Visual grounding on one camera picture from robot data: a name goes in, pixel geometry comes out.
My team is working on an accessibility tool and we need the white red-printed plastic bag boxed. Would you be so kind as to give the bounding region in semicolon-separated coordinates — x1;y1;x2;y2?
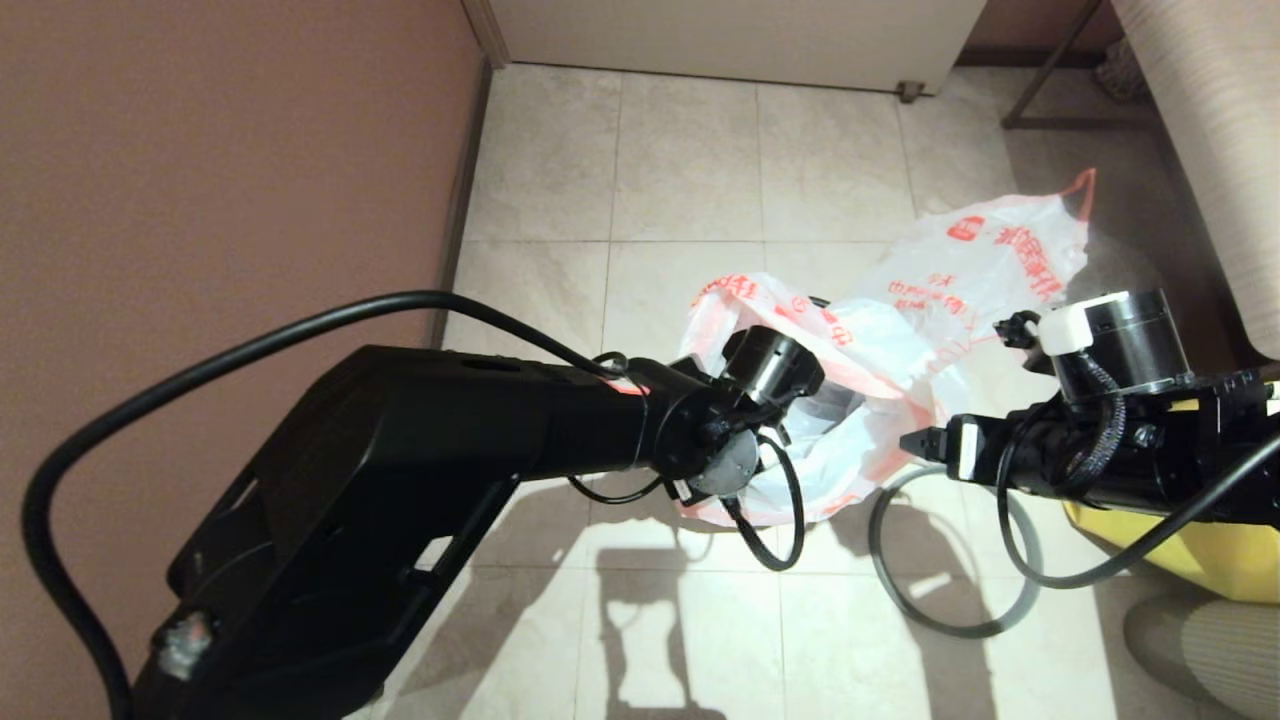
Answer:
680;272;966;529
858;168;1098;406

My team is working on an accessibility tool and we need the grey trash can ring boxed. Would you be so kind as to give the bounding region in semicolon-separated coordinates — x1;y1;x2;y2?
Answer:
868;465;1043;639

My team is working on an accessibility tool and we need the yellow fabric bag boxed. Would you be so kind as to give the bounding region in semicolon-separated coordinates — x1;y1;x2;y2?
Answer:
1065;400;1280;604

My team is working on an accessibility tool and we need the grey ribbed round object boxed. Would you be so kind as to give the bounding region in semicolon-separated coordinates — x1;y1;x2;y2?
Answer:
1120;595;1280;720

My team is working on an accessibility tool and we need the beige striped upholstered seat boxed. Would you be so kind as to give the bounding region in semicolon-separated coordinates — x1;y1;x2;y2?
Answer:
1105;0;1280;363

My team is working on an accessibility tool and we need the small woven basket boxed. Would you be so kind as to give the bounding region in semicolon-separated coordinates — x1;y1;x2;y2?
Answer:
1092;45;1141;104

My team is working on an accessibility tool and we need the white door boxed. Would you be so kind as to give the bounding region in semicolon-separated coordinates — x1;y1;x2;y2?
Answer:
488;0;989;99

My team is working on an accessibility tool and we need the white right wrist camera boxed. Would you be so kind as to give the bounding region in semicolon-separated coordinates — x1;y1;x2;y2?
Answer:
995;292;1131;357

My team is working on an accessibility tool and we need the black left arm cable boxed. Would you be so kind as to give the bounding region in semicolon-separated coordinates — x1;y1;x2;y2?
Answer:
22;290;807;720

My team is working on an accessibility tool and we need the dark metal furniture frame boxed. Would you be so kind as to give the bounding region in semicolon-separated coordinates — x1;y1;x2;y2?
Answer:
998;0;1151;131

